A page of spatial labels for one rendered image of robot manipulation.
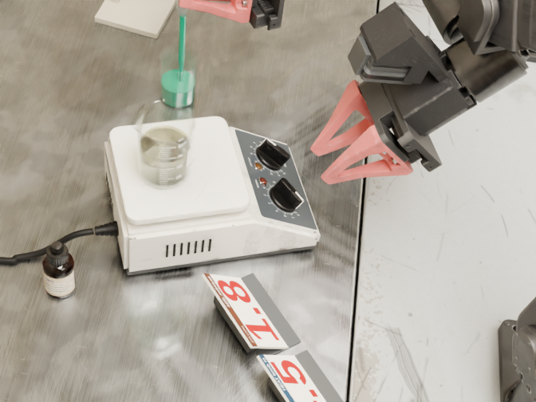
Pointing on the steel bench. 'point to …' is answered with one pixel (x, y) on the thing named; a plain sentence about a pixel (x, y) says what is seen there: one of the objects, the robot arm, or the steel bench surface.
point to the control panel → (267, 209)
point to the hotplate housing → (199, 232)
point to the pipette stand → (135, 15)
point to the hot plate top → (221, 139)
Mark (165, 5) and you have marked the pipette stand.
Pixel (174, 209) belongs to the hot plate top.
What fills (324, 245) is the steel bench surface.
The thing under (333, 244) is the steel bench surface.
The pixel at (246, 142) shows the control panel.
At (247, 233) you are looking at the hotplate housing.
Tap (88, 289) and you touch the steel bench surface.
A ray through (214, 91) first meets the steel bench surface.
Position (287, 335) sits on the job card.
